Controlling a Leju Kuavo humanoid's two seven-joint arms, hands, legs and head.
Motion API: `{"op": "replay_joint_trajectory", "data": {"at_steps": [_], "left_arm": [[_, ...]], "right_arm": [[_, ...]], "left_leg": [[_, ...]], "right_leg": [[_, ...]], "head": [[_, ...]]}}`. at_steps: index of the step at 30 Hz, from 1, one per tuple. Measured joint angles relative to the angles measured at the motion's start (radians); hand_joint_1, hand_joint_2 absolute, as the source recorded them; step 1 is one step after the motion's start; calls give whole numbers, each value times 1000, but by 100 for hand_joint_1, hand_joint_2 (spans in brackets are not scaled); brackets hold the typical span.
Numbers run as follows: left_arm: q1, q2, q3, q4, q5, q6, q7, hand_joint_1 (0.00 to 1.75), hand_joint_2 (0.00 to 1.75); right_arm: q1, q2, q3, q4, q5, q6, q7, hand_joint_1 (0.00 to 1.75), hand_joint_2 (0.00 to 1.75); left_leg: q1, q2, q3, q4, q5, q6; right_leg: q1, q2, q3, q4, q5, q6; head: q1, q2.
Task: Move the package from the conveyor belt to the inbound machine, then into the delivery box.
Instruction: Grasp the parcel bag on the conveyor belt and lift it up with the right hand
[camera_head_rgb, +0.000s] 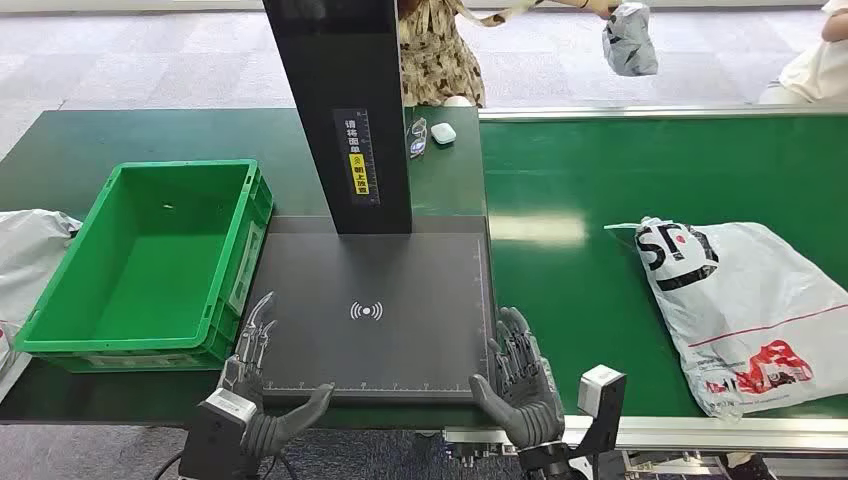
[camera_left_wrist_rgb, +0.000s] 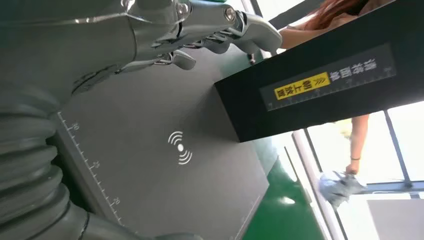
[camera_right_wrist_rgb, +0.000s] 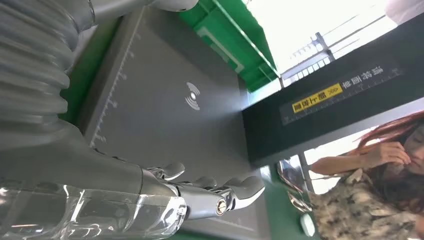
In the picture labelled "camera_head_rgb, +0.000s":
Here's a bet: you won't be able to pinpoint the green conveyor belt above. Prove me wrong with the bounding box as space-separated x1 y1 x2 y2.
442 102 848 478

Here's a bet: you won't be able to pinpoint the small grey courier bag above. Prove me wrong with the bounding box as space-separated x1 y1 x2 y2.
601 1 659 77

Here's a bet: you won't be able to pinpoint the dark green table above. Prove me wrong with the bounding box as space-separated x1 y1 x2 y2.
0 107 495 429

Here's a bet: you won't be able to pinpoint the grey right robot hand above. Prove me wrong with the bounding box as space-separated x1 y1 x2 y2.
468 306 566 450

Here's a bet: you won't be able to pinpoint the eyeglasses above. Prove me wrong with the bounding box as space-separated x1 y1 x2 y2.
407 117 430 159

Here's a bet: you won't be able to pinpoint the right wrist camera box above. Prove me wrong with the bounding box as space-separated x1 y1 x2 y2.
572 364 627 465

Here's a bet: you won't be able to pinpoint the black yellow machine label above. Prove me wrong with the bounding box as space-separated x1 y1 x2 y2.
333 109 381 207

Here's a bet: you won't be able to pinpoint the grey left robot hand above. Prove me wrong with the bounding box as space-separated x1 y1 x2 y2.
220 291 336 460

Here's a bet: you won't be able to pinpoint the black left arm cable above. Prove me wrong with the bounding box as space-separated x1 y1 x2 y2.
153 450 183 480

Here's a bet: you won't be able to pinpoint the person's dark shoe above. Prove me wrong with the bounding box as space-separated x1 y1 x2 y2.
728 453 776 480

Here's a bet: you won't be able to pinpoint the person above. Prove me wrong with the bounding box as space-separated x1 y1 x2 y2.
397 0 621 109
758 0 848 105

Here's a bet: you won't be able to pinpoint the black inbound scanning machine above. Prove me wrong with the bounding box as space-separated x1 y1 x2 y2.
248 0 497 407

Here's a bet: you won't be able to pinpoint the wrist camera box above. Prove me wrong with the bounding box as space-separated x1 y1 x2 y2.
178 389 260 480
572 364 627 465

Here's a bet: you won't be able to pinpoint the white courier bag package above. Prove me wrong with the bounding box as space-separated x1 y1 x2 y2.
604 217 848 422

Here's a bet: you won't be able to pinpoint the green plastic crate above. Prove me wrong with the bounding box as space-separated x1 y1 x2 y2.
14 159 274 374

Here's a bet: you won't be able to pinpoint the white plastic bag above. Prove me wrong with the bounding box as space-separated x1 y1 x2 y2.
0 209 84 399

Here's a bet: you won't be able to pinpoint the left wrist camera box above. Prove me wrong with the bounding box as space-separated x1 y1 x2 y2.
178 389 260 480

